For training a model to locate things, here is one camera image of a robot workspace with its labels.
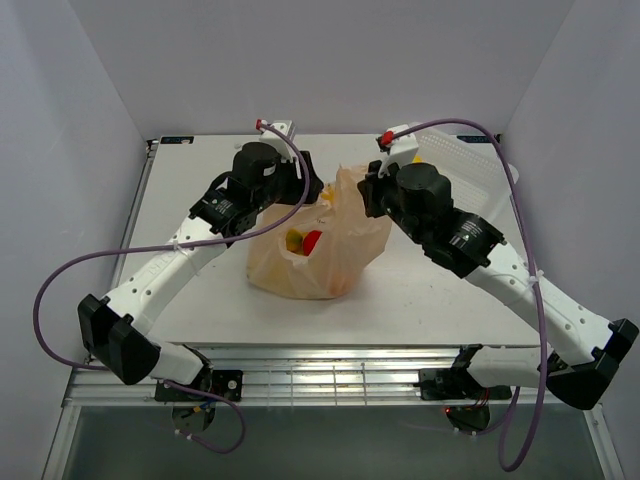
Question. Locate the banana print plastic bag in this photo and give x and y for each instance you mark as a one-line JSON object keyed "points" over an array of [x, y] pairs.
{"points": [[350, 241]]}

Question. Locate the yellow banana bunch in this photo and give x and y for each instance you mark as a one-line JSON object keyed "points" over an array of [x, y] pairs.
{"points": [[327, 195]]}

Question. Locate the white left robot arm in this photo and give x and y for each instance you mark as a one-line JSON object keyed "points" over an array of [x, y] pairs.
{"points": [[116, 328]]}

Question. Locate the white plastic basket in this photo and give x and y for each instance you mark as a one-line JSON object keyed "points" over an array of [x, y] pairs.
{"points": [[478, 181]]}

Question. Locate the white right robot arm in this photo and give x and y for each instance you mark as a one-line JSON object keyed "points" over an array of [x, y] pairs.
{"points": [[580, 351]]}

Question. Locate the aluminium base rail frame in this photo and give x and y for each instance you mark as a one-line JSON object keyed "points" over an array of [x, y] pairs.
{"points": [[365, 348]]}

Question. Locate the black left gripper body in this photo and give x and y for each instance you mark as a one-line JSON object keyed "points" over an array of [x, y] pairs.
{"points": [[285, 190]]}

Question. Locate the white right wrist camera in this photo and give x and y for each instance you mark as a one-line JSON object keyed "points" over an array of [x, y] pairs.
{"points": [[398, 148]]}

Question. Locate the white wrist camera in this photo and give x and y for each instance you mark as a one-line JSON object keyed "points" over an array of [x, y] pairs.
{"points": [[398, 148], [279, 134]]}

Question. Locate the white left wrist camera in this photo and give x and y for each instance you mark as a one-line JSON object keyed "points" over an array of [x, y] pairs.
{"points": [[279, 134]]}

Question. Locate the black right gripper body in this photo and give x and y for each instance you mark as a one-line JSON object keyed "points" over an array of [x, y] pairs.
{"points": [[404, 223]]}

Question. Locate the green orange round fruit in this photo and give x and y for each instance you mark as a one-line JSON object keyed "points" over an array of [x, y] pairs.
{"points": [[294, 241]]}

